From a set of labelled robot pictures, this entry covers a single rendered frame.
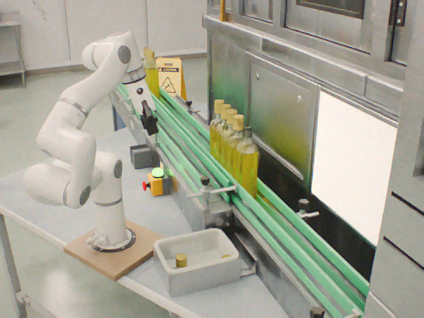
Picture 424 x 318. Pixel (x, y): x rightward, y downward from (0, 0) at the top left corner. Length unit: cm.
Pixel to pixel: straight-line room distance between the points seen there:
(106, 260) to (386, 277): 105
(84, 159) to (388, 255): 74
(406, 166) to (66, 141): 79
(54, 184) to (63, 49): 620
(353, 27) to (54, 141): 79
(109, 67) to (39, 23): 610
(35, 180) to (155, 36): 644
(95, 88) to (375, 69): 68
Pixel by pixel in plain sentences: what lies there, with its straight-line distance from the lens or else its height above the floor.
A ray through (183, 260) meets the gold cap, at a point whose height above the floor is 81.
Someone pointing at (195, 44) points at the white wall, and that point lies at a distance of 777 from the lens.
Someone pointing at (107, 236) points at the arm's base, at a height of 82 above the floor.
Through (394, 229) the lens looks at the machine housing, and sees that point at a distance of 61.
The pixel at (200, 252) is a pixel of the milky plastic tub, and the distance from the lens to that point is 154.
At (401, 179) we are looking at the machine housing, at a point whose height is 142.
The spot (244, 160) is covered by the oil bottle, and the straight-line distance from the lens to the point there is 150.
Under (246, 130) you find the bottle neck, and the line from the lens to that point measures 148.
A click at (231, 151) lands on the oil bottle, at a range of 156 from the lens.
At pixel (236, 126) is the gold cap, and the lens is 153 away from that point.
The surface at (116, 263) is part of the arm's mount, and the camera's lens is 152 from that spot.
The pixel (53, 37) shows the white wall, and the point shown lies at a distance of 731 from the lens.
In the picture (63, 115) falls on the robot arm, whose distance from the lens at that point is 118.
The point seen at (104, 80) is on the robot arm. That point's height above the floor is 137.
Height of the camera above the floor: 167
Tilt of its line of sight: 25 degrees down
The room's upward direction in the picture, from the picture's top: straight up
